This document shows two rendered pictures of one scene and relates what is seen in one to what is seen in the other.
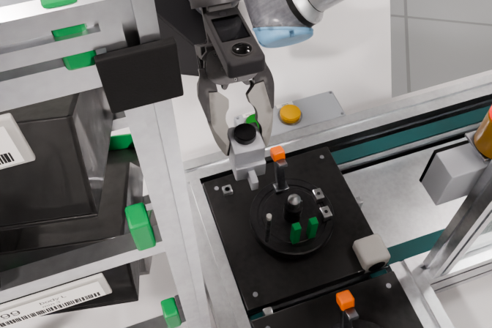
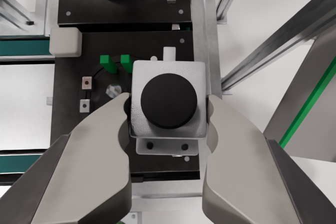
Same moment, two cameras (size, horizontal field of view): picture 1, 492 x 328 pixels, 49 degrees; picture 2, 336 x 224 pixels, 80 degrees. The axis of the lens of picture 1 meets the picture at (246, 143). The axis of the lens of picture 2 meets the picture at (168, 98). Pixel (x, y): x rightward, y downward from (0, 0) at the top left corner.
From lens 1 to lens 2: 0.65 m
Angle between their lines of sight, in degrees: 44
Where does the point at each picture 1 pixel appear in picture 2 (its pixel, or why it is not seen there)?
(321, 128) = not seen: hidden behind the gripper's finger
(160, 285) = (241, 106)
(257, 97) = (95, 170)
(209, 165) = (185, 195)
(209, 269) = (214, 78)
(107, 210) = not seen: outside the picture
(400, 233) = (35, 73)
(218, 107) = (245, 166)
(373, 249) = (62, 38)
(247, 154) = (177, 63)
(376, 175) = (21, 137)
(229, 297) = (203, 49)
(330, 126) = not seen: hidden behind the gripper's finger
